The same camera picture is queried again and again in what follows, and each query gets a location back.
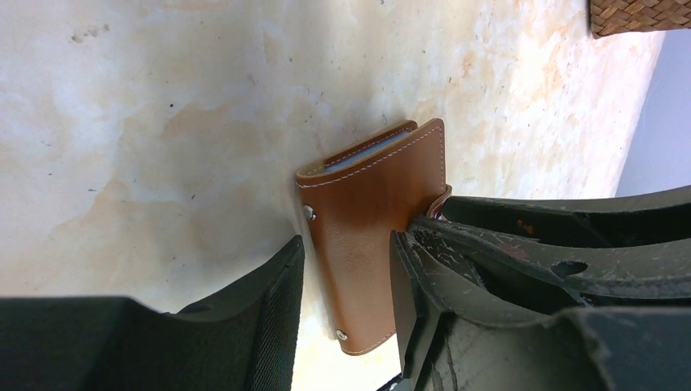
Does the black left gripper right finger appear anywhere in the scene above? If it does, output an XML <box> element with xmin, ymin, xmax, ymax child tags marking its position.
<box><xmin>390</xmin><ymin>232</ymin><xmax>690</xmax><ymax>390</ymax></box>

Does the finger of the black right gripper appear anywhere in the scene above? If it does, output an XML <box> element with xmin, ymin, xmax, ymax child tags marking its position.
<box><xmin>441</xmin><ymin>186</ymin><xmax>690</xmax><ymax>248</ymax></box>
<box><xmin>408</xmin><ymin>217</ymin><xmax>690</xmax><ymax>307</ymax></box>

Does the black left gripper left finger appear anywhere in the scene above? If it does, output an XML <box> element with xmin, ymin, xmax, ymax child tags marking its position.
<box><xmin>1</xmin><ymin>236</ymin><xmax>305</xmax><ymax>390</ymax></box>

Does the brown leather card holder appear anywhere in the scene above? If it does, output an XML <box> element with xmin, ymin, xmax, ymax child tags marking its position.
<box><xmin>295</xmin><ymin>118</ymin><xmax>451</xmax><ymax>356</ymax></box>

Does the woven wicker divided basket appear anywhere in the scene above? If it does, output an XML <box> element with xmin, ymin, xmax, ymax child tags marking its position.
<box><xmin>588</xmin><ymin>0</ymin><xmax>690</xmax><ymax>38</ymax></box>

